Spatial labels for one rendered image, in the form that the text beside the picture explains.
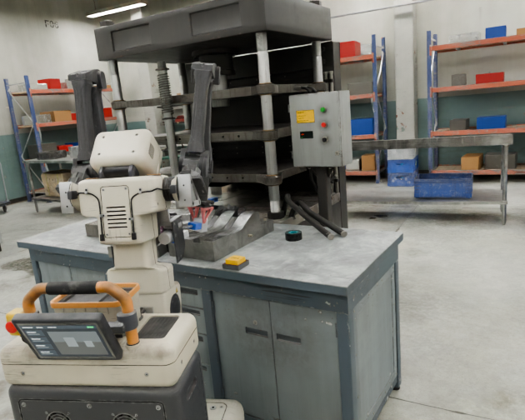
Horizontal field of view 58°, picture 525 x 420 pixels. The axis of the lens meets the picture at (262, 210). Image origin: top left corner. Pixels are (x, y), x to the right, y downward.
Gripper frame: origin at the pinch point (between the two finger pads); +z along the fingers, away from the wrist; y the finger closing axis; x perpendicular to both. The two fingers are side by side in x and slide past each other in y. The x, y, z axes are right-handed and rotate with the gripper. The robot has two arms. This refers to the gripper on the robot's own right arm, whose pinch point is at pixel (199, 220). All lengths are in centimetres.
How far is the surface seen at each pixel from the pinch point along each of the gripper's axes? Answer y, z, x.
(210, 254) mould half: -7.5, 13.4, 0.2
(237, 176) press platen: 34, -13, -78
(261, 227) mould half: -9.1, 5.7, -37.5
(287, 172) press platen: 11, -18, -96
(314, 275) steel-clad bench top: -57, 10, 1
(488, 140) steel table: -70, -54, -365
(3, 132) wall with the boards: 745, 6, -347
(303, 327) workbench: -54, 33, -2
